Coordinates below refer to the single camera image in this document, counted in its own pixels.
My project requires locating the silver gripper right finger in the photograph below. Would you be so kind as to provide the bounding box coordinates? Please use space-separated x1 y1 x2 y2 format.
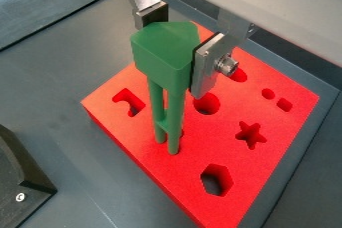
189 9 257 99

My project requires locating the green three prong peg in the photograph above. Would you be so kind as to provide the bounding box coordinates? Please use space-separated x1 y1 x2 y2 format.
130 22 199 154

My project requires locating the red shape sorting board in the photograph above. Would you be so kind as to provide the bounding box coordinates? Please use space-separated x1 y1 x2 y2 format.
81 49 319 228

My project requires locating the black curved block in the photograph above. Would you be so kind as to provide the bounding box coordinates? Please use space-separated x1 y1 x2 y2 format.
0 124 57 228

